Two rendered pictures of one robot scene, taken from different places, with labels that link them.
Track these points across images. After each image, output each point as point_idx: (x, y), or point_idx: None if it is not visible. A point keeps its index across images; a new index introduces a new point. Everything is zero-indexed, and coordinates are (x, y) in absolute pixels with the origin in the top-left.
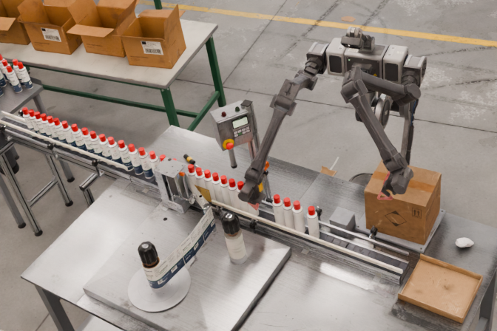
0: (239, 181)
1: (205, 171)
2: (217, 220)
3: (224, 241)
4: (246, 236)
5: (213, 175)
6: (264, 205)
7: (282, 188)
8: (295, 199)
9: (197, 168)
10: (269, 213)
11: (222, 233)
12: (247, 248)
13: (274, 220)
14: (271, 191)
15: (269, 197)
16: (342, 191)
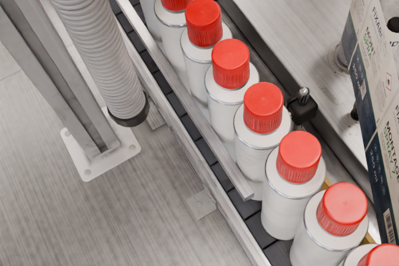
0: None
1: (304, 155)
2: (314, 95)
3: None
4: None
5: (276, 94)
6: (112, 119)
7: (8, 160)
8: (10, 86)
9: (346, 215)
10: (128, 29)
11: (323, 31)
12: None
13: None
14: (50, 169)
15: (74, 142)
16: None
